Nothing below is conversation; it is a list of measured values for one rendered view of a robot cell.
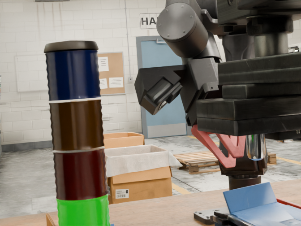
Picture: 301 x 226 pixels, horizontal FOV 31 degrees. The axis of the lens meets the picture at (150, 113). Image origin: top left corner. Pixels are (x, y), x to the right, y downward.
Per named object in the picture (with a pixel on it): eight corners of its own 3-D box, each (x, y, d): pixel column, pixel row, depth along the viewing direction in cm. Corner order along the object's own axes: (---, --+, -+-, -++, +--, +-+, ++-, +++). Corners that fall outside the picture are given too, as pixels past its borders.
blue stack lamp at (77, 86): (95, 97, 42) (92, 53, 41) (106, 97, 38) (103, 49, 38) (45, 100, 40) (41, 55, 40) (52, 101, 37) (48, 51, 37)
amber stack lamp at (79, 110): (98, 142, 42) (95, 98, 42) (109, 146, 38) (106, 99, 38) (49, 147, 41) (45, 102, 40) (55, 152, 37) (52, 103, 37)
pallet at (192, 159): (243, 156, 811) (242, 146, 810) (277, 164, 715) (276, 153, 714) (167, 164, 778) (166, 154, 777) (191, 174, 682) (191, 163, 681)
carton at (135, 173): (187, 215, 415) (182, 150, 413) (106, 226, 399) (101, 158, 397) (162, 199, 479) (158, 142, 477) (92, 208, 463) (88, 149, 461)
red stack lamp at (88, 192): (101, 187, 42) (98, 144, 42) (113, 196, 38) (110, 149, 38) (52, 193, 41) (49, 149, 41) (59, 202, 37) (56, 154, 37)
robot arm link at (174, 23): (207, 36, 71) (212, -42, 74) (147, 42, 74) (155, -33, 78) (230, 71, 80) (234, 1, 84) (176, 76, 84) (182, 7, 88)
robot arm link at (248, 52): (254, 169, 98) (253, -2, 104) (218, 169, 101) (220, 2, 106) (261, 171, 104) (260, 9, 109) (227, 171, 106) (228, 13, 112)
